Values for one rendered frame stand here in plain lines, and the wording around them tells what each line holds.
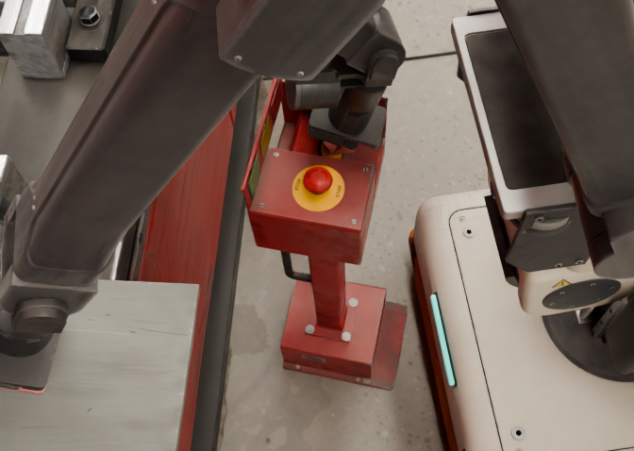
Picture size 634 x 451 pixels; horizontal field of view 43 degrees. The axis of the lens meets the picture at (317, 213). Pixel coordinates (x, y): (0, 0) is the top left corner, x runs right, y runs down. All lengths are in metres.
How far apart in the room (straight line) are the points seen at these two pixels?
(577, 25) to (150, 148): 0.21
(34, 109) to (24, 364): 0.48
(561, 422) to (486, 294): 0.27
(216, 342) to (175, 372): 1.02
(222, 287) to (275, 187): 0.77
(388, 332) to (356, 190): 0.78
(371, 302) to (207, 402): 0.41
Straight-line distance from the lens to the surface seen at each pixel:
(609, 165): 0.52
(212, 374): 1.80
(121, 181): 0.45
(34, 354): 0.75
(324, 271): 1.44
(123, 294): 0.85
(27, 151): 1.12
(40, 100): 1.16
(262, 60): 0.31
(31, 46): 1.12
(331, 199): 1.11
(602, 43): 0.40
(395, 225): 1.96
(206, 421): 1.78
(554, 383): 1.57
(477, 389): 1.55
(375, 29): 0.97
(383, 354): 1.83
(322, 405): 1.81
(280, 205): 1.11
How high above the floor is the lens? 1.76
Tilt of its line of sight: 63 degrees down
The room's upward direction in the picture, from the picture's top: 6 degrees counter-clockwise
